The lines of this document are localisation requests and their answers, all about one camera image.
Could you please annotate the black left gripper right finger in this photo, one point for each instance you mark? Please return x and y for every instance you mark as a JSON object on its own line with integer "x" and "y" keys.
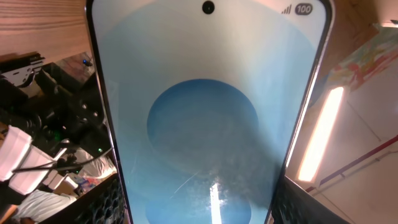
{"x": 293, "y": 205}

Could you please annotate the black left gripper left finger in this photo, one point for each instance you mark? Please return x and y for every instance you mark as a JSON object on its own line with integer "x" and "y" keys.
{"x": 104, "y": 204}

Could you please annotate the blue screen smartphone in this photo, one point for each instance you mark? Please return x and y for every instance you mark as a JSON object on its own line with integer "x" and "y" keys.
{"x": 205, "y": 100}

